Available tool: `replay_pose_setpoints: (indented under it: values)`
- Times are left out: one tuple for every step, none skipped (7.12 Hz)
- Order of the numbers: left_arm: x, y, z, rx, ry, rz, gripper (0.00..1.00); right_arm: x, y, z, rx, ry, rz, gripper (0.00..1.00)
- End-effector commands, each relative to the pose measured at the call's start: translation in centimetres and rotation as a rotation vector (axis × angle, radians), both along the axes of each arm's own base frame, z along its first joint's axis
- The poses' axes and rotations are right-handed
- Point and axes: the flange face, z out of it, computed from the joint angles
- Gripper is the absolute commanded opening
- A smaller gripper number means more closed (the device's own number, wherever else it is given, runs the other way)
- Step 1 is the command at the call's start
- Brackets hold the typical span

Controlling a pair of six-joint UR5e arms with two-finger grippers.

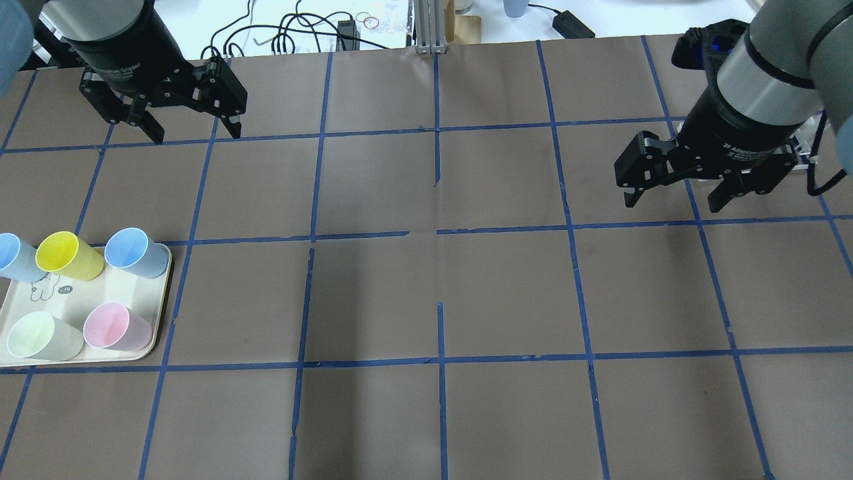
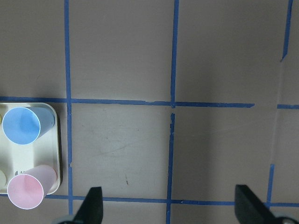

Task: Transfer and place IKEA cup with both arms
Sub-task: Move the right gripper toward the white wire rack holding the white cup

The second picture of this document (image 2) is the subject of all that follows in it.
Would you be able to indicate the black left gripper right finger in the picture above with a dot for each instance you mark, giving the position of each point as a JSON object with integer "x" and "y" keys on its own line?
{"x": 249, "y": 209}

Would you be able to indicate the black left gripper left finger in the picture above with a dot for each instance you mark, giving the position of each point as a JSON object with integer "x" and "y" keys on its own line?
{"x": 91, "y": 210}

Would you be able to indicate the pink plastic cup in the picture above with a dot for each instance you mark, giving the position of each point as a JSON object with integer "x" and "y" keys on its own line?
{"x": 28, "y": 189}

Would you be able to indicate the pale cream plastic cup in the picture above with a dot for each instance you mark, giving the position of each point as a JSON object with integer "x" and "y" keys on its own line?
{"x": 3, "y": 179}

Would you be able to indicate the blue plastic cup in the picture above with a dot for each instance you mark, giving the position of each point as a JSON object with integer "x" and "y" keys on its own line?
{"x": 24, "y": 125}

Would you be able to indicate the yellow plastic cup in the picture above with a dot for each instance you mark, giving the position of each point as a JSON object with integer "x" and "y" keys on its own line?
{"x": 0, "y": 119}

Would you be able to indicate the white plastic tray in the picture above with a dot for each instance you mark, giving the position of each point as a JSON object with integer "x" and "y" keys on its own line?
{"x": 15, "y": 159}

